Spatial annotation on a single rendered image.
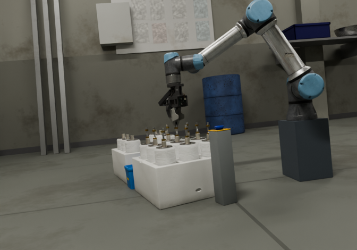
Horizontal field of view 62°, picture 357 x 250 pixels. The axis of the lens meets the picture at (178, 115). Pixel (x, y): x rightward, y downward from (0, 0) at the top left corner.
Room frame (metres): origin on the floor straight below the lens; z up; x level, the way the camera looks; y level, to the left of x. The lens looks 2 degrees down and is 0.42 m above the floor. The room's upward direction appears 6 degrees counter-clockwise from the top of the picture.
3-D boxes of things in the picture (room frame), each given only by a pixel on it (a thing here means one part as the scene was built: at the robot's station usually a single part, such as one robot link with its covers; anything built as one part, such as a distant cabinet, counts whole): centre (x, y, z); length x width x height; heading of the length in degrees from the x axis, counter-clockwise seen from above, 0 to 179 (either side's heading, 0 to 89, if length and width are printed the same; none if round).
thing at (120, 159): (2.00, 0.24, 0.09); 0.39 x 0.39 x 0.18; 24
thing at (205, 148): (1.44, -0.14, 0.16); 0.10 x 0.10 x 0.18
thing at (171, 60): (1.49, 0.00, 0.64); 0.09 x 0.08 x 0.11; 84
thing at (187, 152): (1.39, -0.03, 0.16); 0.10 x 0.10 x 0.18
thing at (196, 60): (1.50, -0.09, 0.64); 0.11 x 0.11 x 0.08; 84
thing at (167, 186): (1.50, 0.02, 0.09); 0.39 x 0.39 x 0.18; 24
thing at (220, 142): (1.27, -0.17, 0.16); 0.07 x 0.07 x 0.31; 24
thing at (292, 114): (1.56, -0.64, 0.35); 0.15 x 0.15 x 0.10
